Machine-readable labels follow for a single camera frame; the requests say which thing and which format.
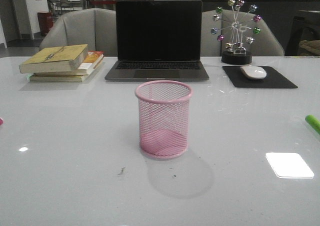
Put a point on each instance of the green marker pen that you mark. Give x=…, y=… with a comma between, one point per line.
x=313, y=122

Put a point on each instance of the grey armchair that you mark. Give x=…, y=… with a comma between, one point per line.
x=265, y=43
x=95, y=27

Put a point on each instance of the pale bottom book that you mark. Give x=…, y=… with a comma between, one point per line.
x=61, y=78

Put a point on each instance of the grey left armchair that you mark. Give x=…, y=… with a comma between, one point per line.
x=95, y=27

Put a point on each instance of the ferris wheel desk ornament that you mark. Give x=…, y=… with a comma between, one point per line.
x=237, y=32

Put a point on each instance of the black mouse pad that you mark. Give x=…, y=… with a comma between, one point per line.
x=273, y=79

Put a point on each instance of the orange middle book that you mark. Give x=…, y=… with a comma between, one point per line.
x=91, y=61

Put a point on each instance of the red trash bin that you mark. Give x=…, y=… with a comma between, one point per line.
x=45, y=20

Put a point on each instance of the yellow top book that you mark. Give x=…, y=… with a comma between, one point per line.
x=55, y=59

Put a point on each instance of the grey open laptop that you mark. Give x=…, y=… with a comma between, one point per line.
x=158, y=40

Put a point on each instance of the grey right armchair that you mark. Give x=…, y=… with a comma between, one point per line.
x=265, y=43

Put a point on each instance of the pink mesh pen holder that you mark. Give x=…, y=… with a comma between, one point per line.
x=163, y=108

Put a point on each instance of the dark chair far right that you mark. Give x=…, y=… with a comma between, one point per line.
x=305, y=27

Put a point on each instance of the white computer mouse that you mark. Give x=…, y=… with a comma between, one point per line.
x=253, y=72

